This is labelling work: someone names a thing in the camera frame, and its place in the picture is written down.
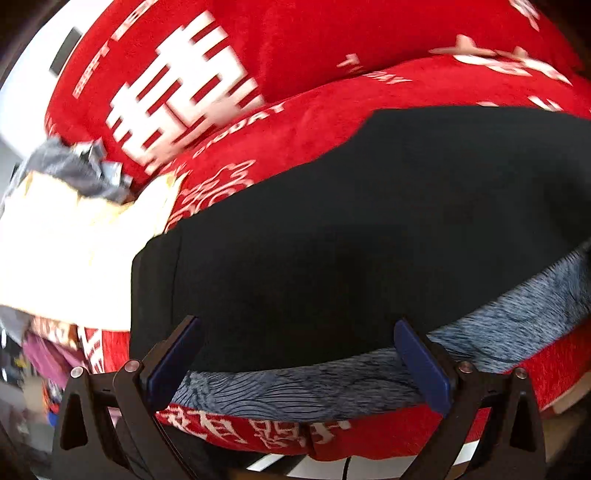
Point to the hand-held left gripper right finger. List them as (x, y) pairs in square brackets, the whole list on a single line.
[(422, 364)]

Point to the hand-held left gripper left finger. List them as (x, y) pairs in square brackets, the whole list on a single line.
[(171, 364)]

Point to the black pants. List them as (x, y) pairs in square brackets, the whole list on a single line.
[(323, 254)]

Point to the blue-grey patterned cloth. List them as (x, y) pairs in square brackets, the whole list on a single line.
[(508, 323)]

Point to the purple cloth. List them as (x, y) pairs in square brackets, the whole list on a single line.
[(46, 357)]

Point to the cream cloth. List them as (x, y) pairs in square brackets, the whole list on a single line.
[(64, 249)]

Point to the silver foil packets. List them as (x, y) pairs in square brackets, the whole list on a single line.
[(104, 164)]

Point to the grey cloth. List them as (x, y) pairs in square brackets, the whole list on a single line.
[(60, 164)]

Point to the red printed sofa cover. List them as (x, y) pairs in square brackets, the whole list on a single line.
[(304, 134)]

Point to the white appliance with dark panel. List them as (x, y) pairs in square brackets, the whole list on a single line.
[(32, 83)]

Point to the red printed back cushion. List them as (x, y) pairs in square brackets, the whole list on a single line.
[(295, 46)]

